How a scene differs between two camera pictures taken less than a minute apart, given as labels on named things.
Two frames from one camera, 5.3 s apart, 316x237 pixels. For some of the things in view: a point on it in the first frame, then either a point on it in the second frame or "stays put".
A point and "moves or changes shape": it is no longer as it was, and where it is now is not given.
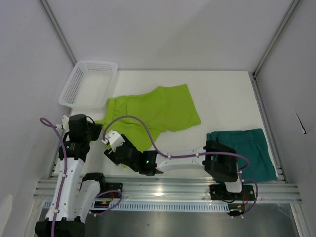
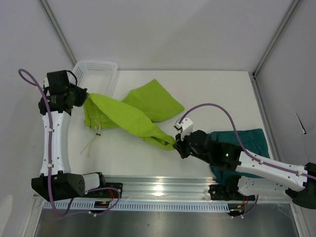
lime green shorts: (161, 109) moves or changes shape
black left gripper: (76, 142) -> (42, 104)
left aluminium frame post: (47, 10) stays put
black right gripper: (110, 154) -> (179, 145)
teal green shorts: (252, 143) stays put
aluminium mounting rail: (177, 190) stays put
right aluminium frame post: (277, 37) stays put
